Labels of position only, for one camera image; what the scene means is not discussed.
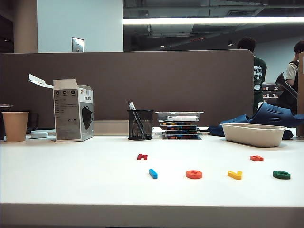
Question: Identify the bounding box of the orange letter o magnet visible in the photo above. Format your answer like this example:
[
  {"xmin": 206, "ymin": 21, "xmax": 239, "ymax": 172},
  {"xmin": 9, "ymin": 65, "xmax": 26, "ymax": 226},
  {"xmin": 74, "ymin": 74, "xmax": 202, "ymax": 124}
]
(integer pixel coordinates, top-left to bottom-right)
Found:
[{"xmin": 186, "ymin": 170, "xmax": 203, "ymax": 179}]

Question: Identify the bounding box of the yellow letter v magnet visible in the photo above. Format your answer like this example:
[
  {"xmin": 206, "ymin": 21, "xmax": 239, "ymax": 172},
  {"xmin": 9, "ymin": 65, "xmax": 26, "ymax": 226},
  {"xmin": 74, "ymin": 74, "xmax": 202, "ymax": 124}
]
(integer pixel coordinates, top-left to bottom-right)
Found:
[{"xmin": 227, "ymin": 170, "xmax": 243, "ymax": 181}]

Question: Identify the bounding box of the green letter e magnet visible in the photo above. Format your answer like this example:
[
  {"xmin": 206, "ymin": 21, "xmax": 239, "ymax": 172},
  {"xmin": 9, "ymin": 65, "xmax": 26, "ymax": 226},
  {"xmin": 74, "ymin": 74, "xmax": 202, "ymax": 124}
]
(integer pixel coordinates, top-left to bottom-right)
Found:
[{"xmin": 272, "ymin": 170, "xmax": 291, "ymax": 180}]

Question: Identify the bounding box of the black mesh pen holder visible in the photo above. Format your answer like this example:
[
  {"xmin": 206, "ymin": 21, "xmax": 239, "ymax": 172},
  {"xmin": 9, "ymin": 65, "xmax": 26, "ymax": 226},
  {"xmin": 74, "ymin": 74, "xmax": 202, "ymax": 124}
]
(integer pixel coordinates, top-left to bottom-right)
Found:
[{"xmin": 127, "ymin": 109, "xmax": 154, "ymax": 141}]

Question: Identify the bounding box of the black pen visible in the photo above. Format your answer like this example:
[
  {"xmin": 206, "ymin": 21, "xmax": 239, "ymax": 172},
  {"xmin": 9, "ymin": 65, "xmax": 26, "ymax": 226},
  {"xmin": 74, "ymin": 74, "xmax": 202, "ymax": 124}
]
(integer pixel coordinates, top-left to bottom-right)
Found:
[{"xmin": 127, "ymin": 101, "xmax": 147, "ymax": 139}]

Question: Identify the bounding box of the clear plastic tray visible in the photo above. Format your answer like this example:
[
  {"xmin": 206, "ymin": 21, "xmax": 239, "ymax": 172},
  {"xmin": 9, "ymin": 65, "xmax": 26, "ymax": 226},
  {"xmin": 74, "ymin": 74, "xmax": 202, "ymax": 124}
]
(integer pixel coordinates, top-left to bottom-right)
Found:
[{"xmin": 154, "ymin": 111, "xmax": 204, "ymax": 123}]

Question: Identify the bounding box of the brown desk partition panel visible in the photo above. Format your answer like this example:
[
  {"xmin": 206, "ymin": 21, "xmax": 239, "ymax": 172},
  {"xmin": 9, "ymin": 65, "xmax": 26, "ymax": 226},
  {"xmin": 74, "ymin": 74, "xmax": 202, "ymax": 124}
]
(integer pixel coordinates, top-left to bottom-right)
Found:
[{"xmin": 0, "ymin": 49, "xmax": 255, "ymax": 129}]

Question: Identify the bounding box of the white face mask box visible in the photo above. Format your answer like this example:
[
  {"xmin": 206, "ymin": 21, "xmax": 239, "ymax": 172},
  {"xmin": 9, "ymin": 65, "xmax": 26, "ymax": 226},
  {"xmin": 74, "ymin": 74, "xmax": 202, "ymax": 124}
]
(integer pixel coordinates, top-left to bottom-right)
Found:
[{"xmin": 28, "ymin": 73, "xmax": 95, "ymax": 143}]

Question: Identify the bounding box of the white oval paper bowl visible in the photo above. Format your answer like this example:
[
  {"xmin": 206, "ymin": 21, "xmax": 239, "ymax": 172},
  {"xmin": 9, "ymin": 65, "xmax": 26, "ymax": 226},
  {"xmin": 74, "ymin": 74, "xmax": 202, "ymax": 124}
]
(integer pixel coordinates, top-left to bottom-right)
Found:
[{"xmin": 220, "ymin": 123, "xmax": 288, "ymax": 148}]

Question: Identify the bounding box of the ceiling light strip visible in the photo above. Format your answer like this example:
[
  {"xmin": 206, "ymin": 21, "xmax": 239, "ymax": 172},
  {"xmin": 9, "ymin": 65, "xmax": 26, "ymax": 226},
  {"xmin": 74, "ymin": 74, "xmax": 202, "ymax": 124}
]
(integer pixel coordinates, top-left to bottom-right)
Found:
[{"xmin": 122, "ymin": 16, "xmax": 304, "ymax": 25}]

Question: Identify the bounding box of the white earbuds case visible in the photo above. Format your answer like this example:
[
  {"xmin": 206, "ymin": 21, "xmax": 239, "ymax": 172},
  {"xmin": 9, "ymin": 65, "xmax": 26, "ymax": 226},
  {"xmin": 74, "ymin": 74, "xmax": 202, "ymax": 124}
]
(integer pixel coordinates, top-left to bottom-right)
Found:
[{"xmin": 30, "ymin": 130, "xmax": 49, "ymax": 139}]

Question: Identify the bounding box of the person in dark printed shirt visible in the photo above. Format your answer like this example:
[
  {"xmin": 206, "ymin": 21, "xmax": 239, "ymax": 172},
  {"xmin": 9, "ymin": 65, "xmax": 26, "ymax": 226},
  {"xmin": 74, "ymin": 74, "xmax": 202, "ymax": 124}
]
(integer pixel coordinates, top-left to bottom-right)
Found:
[{"xmin": 237, "ymin": 37, "xmax": 268, "ymax": 114}]

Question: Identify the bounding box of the dark monitor screen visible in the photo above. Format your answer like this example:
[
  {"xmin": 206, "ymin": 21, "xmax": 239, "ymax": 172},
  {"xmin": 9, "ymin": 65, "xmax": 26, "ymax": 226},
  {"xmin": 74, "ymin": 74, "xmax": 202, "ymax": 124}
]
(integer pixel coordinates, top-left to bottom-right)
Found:
[{"xmin": 262, "ymin": 83, "xmax": 285, "ymax": 104}]

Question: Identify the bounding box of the black chair back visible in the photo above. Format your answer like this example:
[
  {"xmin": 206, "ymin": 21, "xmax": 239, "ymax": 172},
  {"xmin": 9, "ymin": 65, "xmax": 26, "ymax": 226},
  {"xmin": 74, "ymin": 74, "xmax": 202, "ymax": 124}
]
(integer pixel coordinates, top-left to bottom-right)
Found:
[{"xmin": 275, "ymin": 72, "xmax": 299, "ymax": 114}]

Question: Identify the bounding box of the brown paper cup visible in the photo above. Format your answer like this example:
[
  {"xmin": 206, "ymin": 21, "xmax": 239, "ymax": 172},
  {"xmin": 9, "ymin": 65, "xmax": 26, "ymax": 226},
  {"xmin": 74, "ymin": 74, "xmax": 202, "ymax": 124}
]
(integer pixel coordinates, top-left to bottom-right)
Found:
[{"xmin": 1, "ymin": 111, "xmax": 29, "ymax": 143}]

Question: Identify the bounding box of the person in white shirt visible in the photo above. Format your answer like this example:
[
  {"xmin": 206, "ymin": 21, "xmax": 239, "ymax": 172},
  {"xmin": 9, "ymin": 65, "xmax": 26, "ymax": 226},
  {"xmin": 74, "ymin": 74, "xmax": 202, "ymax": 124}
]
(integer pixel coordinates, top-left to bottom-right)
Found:
[{"xmin": 285, "ymin": 40, "xmax": 304, "ymax": 93}]

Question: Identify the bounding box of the brown cardboard box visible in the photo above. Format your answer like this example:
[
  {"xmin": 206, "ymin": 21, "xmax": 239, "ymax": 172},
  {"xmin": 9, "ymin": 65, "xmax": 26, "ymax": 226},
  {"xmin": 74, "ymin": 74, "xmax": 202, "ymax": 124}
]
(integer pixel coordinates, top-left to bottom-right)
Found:
[{"xmin": 296, "ymin": 51, "xmax": 304, "ymax": 138}]

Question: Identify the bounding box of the metal wall plate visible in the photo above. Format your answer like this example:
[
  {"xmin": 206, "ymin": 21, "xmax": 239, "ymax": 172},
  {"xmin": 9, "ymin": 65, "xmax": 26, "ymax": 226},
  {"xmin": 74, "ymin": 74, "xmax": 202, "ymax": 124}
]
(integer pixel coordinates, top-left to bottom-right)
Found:
[{"xmin": 71, "ymin": 37, "xmax": 85, "ymax": 53}]

